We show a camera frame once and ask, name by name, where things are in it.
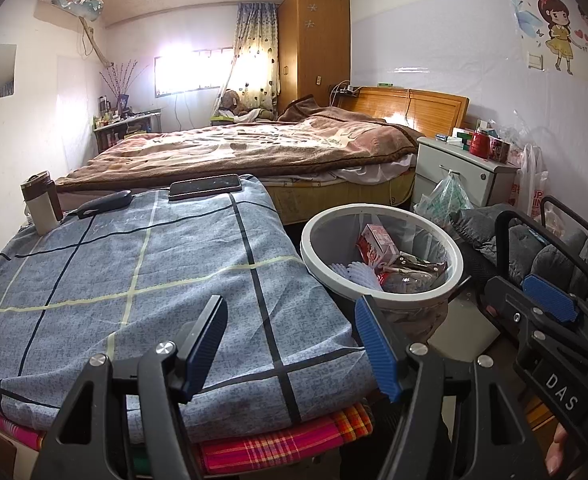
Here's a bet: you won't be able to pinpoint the brown teddy bear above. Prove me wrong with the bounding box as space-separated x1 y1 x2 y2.
216 89 247 118

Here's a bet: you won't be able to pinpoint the wrapped air conditioner pipe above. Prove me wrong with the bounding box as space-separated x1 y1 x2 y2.
81 17 115 68

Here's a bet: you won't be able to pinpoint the wooden wardrobe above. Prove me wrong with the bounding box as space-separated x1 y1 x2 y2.
277 0 351 111

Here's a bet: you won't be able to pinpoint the green plastic bag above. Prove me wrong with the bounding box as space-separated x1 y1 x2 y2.
414 172 474 221

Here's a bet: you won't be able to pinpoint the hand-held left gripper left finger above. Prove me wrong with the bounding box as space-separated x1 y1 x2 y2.
30 294 229 480

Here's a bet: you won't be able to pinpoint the red white small box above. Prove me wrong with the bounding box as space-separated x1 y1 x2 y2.
358 224 399 267

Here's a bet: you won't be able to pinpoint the cluttered shelf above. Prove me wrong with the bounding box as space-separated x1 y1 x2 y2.
93 110 163 153

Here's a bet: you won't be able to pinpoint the brown chocolate wrapper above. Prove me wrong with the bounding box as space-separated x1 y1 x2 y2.
394 255 449 274

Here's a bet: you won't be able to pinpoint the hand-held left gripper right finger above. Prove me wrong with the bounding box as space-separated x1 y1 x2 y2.
354 294 547 480

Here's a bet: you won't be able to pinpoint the black smartphone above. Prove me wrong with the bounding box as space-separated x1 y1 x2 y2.
168 174 243 202

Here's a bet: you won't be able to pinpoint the patterned curtain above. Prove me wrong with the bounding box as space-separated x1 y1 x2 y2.
214 2 279 121

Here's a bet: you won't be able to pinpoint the white plastic bag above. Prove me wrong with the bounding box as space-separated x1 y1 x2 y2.
511 144 549 221

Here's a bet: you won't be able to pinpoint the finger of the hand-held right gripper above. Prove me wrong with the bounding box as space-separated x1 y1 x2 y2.
522 272 588 361
484 276 549 341

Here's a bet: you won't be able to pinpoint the red jar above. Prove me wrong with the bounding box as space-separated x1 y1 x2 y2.
470 128 492 159

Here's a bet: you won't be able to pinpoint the white bubble wrap roll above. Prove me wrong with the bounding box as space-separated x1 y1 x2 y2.
330 260 385 291

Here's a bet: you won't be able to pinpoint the dark glasses case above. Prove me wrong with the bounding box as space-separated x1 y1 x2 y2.
66 190 134 220

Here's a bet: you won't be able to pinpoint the window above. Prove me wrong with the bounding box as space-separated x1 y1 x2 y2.
154 47 235 98

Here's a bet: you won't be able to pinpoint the clear bottle with red label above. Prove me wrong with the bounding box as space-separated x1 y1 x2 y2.
380 267 439 294

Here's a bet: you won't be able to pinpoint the white flat board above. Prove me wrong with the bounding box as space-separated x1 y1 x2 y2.
426 292 502 361

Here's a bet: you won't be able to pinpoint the person's right hand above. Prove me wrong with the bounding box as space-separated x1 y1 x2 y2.
544 425 570 477

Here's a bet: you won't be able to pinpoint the brown and white thermos mug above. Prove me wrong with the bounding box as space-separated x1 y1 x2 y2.
20 172 65 236

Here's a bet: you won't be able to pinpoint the purple flower branches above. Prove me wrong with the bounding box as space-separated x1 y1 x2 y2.
99 60 149 111

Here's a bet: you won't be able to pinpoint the white rimmed trash bin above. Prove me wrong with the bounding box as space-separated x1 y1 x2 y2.
300 203 465 346

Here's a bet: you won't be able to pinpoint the wooden bed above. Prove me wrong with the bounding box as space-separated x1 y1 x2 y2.
54 86 469 226

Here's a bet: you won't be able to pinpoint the white nightstand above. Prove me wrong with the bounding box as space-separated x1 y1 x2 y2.
414 136 519 208

